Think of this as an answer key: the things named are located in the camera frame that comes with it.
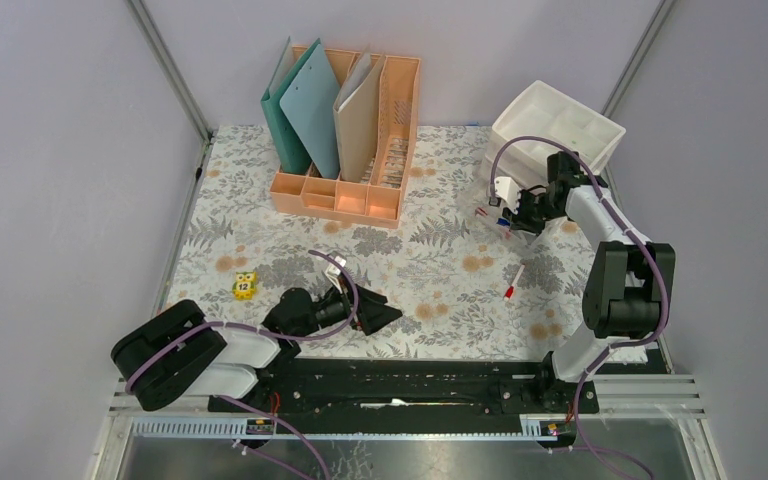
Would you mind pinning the orange plastic file organizer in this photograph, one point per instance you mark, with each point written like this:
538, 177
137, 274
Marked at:
377, 198

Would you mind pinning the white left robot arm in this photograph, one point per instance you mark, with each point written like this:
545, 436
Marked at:
181, 352

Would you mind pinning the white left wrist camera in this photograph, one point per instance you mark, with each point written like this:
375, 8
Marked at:
338, 268

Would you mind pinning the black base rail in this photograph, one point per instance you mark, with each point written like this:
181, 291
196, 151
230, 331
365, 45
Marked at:
386, 396

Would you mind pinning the floral table cloth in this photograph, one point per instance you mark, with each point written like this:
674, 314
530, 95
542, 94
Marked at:
446, 273

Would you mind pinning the yellow owl eraser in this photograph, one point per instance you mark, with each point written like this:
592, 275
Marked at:
245, 285

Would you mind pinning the white plastic drawer unit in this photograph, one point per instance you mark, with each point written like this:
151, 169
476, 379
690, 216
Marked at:
543, 139

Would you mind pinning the tan kraft folder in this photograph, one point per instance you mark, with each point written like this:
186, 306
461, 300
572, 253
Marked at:
356, 115

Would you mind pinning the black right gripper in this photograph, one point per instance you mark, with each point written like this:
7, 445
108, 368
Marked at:
518, 221

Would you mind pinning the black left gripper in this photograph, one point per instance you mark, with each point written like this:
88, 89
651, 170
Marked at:
373, 311

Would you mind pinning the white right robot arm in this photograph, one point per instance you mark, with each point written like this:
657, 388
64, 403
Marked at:
625, 301

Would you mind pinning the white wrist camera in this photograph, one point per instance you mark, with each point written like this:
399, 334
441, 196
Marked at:
338, 268
505, 193

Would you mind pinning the green folder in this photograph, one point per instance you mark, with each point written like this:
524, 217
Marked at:
281, 119

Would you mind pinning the light blue folder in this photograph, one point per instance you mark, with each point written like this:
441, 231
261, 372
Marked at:
309, 136

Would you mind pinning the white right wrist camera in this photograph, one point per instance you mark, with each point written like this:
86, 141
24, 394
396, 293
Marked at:
505, 193

